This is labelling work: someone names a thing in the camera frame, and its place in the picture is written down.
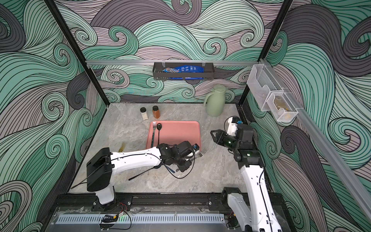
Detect pink plastic tray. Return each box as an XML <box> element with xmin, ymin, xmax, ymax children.
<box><xmin>146</xmin><ymin>120</ymin><xmax>202</xmax><ymax>149</ymax></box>

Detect grey handled fork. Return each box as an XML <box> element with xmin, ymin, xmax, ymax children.
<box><xmin>199</xmin><ymin>149</ymin><xmax>207</xmax><ymax>157</ymax></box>

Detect black spoon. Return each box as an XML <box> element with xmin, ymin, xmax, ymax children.
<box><xmin>128</xmin><ymin>167</ymin><xmax>157</xmax><ymax>181</ymax></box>
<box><xmin>156</xmin><ymin>123</ymin><xmax>162</xmax><ymax>145</ymax></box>

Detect green handled fork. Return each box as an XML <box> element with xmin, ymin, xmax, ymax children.
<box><xmin>150</xmin><ymin>121</ymin><xmax>157</xmax><ymax>148</ymax></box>

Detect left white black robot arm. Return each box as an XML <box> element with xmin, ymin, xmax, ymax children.
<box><xmin>86</xmin><ymin>141</ymin><xmax>200</xmax><ymax>207</ymax></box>

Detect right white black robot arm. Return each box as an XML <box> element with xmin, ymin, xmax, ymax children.
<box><xmin>210</xmin><ymin>124</ymin><xmax>282</xmax><ymax>232</ymax></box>

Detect gold fork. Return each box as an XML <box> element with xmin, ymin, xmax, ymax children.
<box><xmin>118</xmin><ymin>142</ymin><xmax>126</xmax><ymax>152</ymax></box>

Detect orange spice jar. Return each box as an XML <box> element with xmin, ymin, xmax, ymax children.
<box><xmin>152</xmin><ymin>105</ymin><xmax>160</xmax><ymax>119</ymax></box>

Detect sage green thermos jug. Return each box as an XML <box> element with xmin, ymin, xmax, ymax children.
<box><xmin>203</xmin><ymin>85</ymin><xmax>227</xmax><ymax>117</ymax></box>

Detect small clear bin with contents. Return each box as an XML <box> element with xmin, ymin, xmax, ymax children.
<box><xmin>267</xmin><ymin>92</ymin><xmax>298</xmax><ymax>123</ymax></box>

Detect white spice jar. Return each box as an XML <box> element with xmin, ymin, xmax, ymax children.
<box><xmin>140</xmin><ymin>107</ymin><xmax>148</xmax><ymax>120</ymax></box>

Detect blue snack packet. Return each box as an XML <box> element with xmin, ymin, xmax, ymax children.
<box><xmin>162</xmin><ymin>65</ymin><xmax>204</xmax><ymax>73</ymax></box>

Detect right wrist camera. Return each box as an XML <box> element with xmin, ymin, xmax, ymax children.
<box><xmin>227</xmin><ymin>121</ymin><xmax>242</xmax><ymax>137</ymax></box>

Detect white perforated cable duct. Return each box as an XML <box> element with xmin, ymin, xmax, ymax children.
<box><xmin>55</xmin><ymin>213</ymin><xmax>225</xmax><ymax>224</ymax></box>

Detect clear plastic wall bin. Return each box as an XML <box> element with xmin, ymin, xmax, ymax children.
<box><xmin>247</xmin><ymin>64</ymin><xmax>283</xmax><ymax>111</ymax></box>

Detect dark metal wall shelf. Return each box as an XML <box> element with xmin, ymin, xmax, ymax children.
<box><xmin>153</xmin><ymin>63</ymin><xmax>215</xmax><ymax>80</ymax></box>

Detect aluminium wall rail back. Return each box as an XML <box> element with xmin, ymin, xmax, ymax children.
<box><xmin>86</xmin><ymin>59</ymin><xmax>258</xmax><ymax>67</ymax></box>

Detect aluminium wall rail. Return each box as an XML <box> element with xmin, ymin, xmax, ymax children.
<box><xmin>86</xmin><ymin>59</ymin><xmax>258</xmax><ymax>67</ymax></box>
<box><xmin>259</xmin><ymin>59</ymin><xmax>371</xmax><ymax>220</ymax></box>

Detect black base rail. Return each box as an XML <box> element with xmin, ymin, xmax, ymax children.
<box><xmin>54</xmin><ymin>192</ymin><xmax>286</xmax><ymax>212</ymax></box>

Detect aluminium wall rail right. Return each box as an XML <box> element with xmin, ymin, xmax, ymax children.
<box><xmin>259</xmin><ymin>59</ymin><xmax>371</xmax><ymax>220</ymax></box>

